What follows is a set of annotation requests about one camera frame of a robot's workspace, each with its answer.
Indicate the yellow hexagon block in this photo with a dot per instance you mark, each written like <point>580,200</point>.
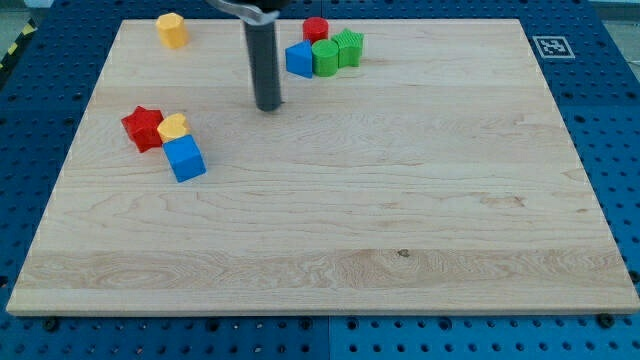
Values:
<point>171,30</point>

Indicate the light wooden board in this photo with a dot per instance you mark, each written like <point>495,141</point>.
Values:
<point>437,178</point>

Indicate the blue triangle block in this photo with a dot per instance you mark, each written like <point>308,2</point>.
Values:
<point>299,60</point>

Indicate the green cylinder block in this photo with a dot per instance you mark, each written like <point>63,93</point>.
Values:
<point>325,58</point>

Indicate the blue cube block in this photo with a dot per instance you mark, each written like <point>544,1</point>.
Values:
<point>185,158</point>

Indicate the green star block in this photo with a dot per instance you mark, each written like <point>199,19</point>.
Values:
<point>350,47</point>

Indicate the red cylinder block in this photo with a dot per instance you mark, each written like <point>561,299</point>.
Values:
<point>315,29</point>

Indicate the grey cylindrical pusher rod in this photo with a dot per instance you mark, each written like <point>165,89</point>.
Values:
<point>263,59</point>

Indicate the yellow heart block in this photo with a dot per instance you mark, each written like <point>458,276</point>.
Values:
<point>173,127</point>

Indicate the red star block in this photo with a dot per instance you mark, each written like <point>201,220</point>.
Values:
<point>141,128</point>

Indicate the white fiducial marker tag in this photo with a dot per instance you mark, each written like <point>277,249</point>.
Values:
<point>553,47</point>

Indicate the yellow black hazard tape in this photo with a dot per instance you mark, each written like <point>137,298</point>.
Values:
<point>18,46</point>

